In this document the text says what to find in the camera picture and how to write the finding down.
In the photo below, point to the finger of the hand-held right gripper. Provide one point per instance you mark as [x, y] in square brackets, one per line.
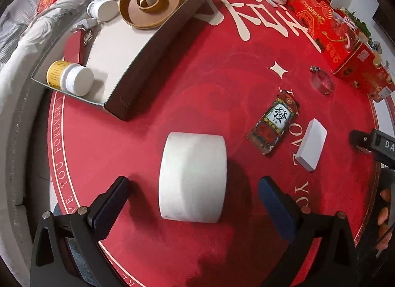
[361, 140]

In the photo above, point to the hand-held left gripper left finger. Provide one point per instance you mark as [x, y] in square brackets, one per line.
[114, 200]

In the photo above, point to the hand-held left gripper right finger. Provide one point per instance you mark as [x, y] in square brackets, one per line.
[277, 210]

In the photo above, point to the white toilet paper roll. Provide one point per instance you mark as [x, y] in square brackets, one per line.
[193, 179]

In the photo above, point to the shallow white cardboard tray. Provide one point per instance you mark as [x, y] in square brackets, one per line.
[117, 46]

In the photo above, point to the person's right hand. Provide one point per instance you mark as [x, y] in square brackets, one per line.
[384, 216]

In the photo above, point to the white rectangular block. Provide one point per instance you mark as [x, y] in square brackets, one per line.
[311, 143]

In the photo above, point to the red printed card packet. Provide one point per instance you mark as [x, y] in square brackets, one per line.
[274, 123]

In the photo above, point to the red printed gift box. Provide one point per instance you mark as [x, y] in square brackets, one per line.
[336, 37]

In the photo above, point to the green plant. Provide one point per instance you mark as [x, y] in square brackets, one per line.
[356, 20]

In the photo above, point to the yellow label white-capped bottle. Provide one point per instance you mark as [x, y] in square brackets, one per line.
[69, 77]

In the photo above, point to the red printed round mat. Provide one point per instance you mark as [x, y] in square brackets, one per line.
[200, 89]

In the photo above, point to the small red box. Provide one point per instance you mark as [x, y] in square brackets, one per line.
[74, 49]

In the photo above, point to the white covered sofa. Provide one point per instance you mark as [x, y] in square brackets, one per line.
[18, 58]

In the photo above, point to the grey metal clip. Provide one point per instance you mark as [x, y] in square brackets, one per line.
[85, 24]

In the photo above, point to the brown tape roll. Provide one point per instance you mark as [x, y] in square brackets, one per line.
[139, 17]

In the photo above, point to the white plastic jar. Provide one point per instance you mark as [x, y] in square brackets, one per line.
[103, 9]

